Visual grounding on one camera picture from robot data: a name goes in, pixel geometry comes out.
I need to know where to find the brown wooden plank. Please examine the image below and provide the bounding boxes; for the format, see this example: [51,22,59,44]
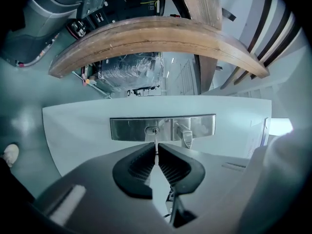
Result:
[175,0,224,95]

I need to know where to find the silver door handle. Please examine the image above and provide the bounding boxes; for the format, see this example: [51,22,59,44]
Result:
[174,122,194,150]

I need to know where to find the plastic-wrapped dark pallet load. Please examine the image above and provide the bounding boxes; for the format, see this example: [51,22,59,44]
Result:
[98,52,164,93]

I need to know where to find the silver door lock plate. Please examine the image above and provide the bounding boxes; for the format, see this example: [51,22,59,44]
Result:
[110,114,216,142]

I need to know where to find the person's light shoe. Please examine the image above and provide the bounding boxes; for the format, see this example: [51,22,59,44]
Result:
[3,143,20,168]

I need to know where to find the grey machine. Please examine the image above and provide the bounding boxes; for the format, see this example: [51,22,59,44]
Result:
[0,0,113,68]

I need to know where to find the white door panel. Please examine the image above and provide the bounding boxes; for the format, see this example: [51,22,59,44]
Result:
[42,98,273,178]

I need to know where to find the dark wooden slats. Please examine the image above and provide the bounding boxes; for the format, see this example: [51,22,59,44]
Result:
[220,0,302,90]

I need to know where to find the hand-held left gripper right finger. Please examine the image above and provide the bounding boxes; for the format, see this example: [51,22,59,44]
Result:
[157,143,206,195]

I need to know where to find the curved wooden beam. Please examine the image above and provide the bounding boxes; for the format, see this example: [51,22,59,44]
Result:
[48,16,270,79]

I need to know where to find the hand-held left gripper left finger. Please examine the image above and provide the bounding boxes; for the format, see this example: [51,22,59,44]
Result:
[112,142,156,200]

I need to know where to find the person's white sleeve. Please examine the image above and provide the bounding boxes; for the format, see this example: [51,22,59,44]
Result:
[240,128,312,234]

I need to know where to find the silver key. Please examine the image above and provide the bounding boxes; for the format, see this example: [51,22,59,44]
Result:
[152,128,160,166]

